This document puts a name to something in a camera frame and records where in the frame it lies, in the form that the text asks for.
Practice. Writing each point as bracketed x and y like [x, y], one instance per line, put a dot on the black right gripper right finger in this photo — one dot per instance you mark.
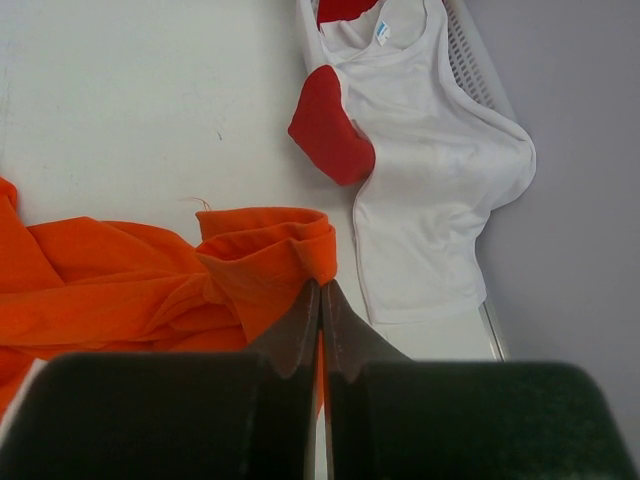
[391, 417]

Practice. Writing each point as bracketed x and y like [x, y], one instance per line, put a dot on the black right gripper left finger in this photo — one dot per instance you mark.
[241, 415]

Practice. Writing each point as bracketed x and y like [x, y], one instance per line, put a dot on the orange t shirt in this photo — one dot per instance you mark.
[83, 285]

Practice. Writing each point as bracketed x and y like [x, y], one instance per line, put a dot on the white plastic laundry basket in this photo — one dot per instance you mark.
[469, 335]

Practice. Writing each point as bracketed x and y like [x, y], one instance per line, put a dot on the white tank top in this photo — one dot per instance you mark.
[443, 162]

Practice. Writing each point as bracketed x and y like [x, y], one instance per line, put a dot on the red t shirt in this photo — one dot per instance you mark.
[320, 125]

